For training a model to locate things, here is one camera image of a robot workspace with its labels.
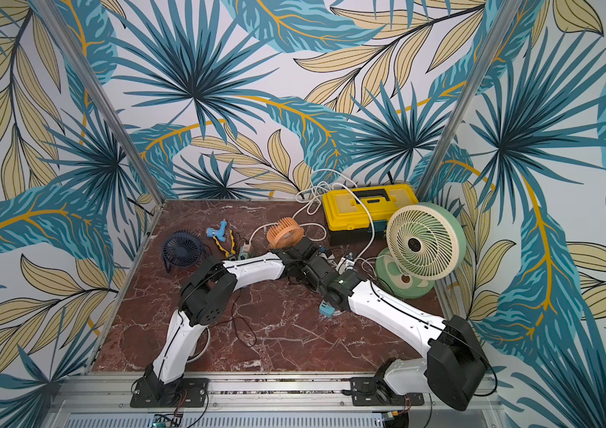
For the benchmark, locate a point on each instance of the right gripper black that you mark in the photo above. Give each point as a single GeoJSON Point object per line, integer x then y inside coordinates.
{"type": "Point", "coordinates": [330, 300]}

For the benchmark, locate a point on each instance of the teal power strip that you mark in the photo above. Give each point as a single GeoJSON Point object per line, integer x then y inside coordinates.
{"type": "Point", "coordinates": [326, 309]}
{"type": "Point", "coordinates": [245, 251]}

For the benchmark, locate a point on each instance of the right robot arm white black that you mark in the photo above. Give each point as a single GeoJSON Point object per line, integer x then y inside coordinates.
{"type": "Point", "coordinates": [452, 363]}

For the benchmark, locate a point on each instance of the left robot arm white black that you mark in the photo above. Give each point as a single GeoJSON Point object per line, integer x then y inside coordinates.
{"type": "Point", "coordinates": [205, 297]}

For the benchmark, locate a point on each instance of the green round fan base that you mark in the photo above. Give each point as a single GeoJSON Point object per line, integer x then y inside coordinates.
{"type": "Point", "coordinates": [401, 285]}

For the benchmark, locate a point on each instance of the navy blue desk fan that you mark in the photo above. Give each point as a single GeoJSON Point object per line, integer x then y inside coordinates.
{"type": "Point", "coordinates": [183, 249]}

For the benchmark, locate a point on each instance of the large green white fan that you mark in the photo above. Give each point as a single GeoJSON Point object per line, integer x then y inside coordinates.
{"type": "Point", "coordinates": [426, 241]}

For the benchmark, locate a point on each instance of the yellow black pliers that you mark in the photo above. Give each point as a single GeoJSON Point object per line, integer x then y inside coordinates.
{"type": "Point", "coordinates": [230, 252]}

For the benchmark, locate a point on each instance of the yellow plastic toolbox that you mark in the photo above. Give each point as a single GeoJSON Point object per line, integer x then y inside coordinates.
{"type": "Point", "coordinates": [352, 215]}

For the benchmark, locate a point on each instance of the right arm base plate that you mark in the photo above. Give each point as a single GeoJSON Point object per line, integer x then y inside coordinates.
{"type": "Point", "coordinates": [368, 391]}

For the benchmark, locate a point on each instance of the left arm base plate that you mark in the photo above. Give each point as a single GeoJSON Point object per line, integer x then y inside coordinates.
{"type": "Point", "coordinates": [182, 393]}

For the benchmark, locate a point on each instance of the aluminium front rail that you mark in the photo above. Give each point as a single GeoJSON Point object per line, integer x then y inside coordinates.
{"type": "Point", "coordinates": [288, 399]}

